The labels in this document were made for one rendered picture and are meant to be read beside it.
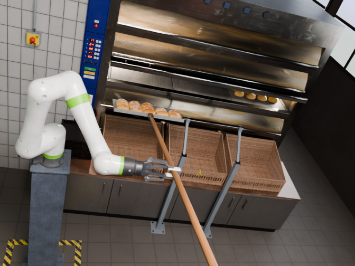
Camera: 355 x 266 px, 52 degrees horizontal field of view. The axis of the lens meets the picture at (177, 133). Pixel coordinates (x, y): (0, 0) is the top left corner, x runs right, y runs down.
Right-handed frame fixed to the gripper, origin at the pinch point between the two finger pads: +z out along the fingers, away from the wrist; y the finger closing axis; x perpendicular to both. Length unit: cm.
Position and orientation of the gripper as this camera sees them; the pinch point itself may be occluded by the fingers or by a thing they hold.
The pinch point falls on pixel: (173, 171)
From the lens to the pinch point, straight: 185.0
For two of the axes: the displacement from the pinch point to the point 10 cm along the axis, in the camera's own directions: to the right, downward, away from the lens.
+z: 9.6, 1.4, 2.5
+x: 1.9, 3.4, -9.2
